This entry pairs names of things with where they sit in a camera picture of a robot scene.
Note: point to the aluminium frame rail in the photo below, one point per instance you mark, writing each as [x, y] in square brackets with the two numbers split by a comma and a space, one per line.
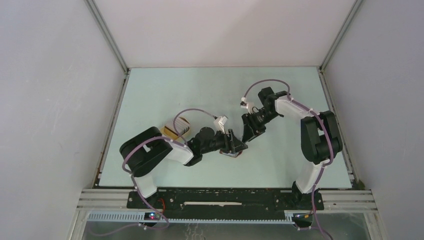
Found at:
[334, 201]

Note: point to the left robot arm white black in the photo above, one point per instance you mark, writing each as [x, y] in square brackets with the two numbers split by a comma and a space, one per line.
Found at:
[144, 152]

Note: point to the white toothed cable duct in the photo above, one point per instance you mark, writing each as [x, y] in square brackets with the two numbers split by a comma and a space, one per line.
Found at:
[143, 217]

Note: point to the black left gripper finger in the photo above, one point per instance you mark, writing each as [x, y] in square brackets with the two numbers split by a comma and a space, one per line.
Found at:
[238, 147]
[234, 141]

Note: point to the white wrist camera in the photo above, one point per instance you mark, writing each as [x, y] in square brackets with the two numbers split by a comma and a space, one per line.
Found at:
[219, 123]
[244, 104]

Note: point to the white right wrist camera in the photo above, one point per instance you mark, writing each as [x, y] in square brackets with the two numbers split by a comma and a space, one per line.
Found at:
[244, 104]

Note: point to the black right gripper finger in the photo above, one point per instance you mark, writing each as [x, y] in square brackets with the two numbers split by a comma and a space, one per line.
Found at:
[252, 133]
[244, 131]

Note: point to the brown leather card holder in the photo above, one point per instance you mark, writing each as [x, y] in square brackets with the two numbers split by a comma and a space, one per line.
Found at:
[231, 154]

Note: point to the stack of credit cards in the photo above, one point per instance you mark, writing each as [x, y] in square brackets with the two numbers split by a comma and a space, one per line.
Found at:
[178, 126]

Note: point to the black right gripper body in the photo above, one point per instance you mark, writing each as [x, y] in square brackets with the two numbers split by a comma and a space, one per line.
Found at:
[259, 119]

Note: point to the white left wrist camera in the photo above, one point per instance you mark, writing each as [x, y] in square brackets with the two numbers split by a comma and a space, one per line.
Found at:
[219, 123]

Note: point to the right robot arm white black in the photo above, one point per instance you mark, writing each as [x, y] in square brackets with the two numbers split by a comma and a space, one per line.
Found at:
[320, 139]

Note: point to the beige oval card tray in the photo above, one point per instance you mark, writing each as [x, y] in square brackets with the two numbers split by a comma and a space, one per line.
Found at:
[174, 136]

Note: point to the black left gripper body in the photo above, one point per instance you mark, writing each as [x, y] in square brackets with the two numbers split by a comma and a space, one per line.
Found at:
[219, 142]

